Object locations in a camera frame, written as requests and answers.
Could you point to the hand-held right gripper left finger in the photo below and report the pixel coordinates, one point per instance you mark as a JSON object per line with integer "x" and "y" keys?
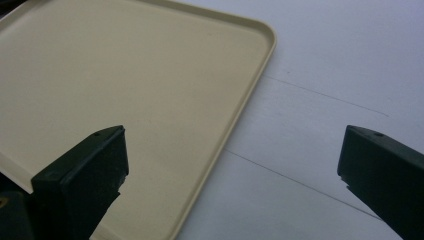
{"x": 80, "y": 180}

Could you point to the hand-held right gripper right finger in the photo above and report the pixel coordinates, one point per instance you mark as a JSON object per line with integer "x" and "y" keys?
{"x": 386, "y": 173}

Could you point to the beige plastic tray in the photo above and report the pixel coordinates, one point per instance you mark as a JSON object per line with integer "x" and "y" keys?
{"x": 133, "y": 86}

